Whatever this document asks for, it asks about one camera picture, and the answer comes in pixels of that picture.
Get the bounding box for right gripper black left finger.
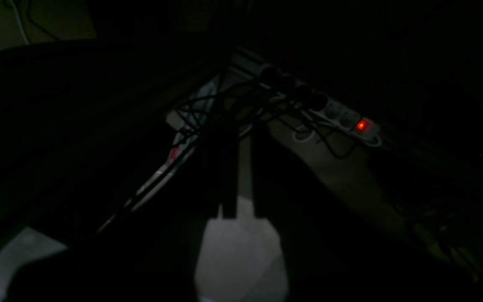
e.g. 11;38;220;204
193;123;238;219

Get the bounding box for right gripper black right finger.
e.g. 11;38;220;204
251;122;290;219

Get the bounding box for white power strip red switch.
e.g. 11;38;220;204
262;63;382;148

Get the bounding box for black tangled cables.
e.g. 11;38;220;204
174;67;357;160

